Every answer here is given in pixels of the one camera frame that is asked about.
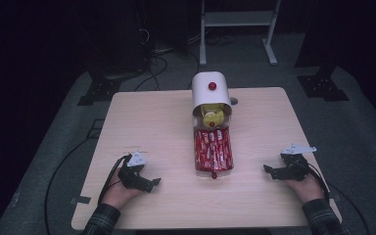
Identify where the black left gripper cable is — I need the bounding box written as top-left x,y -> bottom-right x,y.
44,138 -> 129,235

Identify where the pile of red snack packets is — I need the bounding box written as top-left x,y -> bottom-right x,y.
194,127 -> 234,171

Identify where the person's left hand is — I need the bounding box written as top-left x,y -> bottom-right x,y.
101,166 -> 145,211

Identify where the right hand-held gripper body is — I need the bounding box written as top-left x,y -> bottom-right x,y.
280,143 -> 318,182

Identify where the white metal stand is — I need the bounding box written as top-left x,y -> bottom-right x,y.
199,0 -> 282,68

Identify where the black stand base plate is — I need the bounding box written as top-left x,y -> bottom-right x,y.
76,75 -> 122,107
297,65 -> 351,103

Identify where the grey tape strip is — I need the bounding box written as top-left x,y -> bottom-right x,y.
73,195 -> 92,206

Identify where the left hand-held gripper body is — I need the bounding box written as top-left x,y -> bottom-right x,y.
117,150 -> 148,190

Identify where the person's right hand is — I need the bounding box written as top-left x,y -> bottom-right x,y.
286,172 -> 326,205

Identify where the bundle of black floor cables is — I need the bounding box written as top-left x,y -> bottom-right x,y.
132,27 -> 239,93

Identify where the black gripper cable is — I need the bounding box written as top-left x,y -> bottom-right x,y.
44,138 -> 129,235
306,162 -> 371,235

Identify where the pile of yellow snack packets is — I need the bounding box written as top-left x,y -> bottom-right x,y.
200,103 -> 226,128

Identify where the small drawer with red knob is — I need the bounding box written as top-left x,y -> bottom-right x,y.
192,103 -> 233,130

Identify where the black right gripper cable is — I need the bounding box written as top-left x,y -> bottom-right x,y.
306,162 -> 371,235

